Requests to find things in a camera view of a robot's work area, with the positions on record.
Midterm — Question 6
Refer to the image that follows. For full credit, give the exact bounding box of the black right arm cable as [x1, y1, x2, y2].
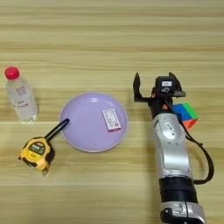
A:
[163, 99, 215, 186]

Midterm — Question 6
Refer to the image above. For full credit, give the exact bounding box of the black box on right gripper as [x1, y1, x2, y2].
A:
[155, 75, 178, 95]

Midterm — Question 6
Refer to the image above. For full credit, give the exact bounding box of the clear bottle with red cap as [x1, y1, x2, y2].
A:
[3, 66, 39, 123]

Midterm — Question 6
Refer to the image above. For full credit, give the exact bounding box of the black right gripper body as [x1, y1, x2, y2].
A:
[148, 87, 177, 119]

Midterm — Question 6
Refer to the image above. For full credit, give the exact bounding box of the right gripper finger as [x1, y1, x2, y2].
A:
[132, 72, 153, 103]
[168, 72, 187, 98]

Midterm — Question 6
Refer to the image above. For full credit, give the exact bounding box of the small pink white box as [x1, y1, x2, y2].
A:
[101, 108, 123, 133]

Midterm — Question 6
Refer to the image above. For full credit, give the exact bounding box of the yellow black tape measure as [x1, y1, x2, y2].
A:
[17, 117, 71, 177]

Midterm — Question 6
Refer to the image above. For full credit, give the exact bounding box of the colourful puzzle cube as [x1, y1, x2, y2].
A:
[171, 101, 200, 130]

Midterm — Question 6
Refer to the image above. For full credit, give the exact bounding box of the purple round plate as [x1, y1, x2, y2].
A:
[59, 92, 130, 153]

